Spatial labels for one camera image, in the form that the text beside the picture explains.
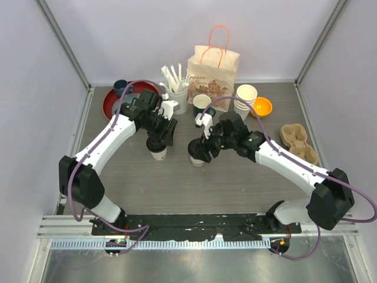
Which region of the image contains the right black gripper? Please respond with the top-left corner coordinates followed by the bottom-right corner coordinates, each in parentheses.
top-left (194, 123), bottom-right (236, 162)

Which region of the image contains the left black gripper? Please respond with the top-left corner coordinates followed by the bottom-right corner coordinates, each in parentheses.
top-left (142, 111), bottom-right (177, 146)

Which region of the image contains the black lid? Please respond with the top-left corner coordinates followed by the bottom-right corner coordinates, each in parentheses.
top-left (146, 137), bottom-right (166, 153)
top-left (188, 138), bottom-right (201, 159)

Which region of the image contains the printed paper takeout bag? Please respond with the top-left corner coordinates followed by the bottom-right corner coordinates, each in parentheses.
top-left (187, 25), bottom-right (240, 104)

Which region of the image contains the brown cardboard cup carrier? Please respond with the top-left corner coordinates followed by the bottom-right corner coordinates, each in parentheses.
top-left (280, 124), bottom-right (319, 165)

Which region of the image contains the white paper cup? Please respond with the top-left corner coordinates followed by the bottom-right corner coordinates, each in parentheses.
top-left (190, 156), bottom-right (204, 166)
top-left (150, 147), bottom-right (167, 161)

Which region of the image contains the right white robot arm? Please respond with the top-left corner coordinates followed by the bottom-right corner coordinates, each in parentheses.
top-left (188, 111), bottom-right (355, 233)

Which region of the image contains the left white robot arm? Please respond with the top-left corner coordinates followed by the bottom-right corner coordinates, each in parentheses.
top-left (59, 90), bottom-right (180, 235)

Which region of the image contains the white straw holder cup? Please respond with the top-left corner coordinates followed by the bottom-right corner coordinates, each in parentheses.
top-left (165, 82), bottom-right (189, 114)

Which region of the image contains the orange bowl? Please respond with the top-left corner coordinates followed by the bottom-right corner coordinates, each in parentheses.
top-left (253, 97), bottom-right (273, 118)

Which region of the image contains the stack of white paper cups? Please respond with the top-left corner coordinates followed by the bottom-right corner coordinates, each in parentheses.
top-left (234, 84), bottom-right (257, 121)

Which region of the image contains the wrapped white straw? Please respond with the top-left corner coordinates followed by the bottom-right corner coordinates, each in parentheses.
top-left (161, 63), bottom-right (193, 93)

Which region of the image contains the blue grey plate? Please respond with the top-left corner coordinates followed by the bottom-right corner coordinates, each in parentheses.
top-left (111, 93), bottom-right (140, 115)

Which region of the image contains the blue mug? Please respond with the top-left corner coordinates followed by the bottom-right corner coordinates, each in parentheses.
top-left (113, 80), bottom-right (134, 98)

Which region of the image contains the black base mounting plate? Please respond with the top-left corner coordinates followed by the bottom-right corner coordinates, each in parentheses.
top-left (91, 212), bottom-right (303, 241)

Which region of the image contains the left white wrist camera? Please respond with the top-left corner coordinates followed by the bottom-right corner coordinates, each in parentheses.
top-left (160, 94), bottom-right (180, 120)

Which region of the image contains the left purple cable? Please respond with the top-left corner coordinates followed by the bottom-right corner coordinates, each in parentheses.
top-left (67, 79), bottom-right (167, 255)

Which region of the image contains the purple cable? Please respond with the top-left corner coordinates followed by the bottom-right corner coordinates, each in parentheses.
top-left (67, 79), bottom-right (167, 255)
top-left (199, 96), bottom-right (377, 259)

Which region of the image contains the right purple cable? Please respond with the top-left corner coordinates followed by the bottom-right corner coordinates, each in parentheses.
top-left (199, 96), bottom-right (377, 259)

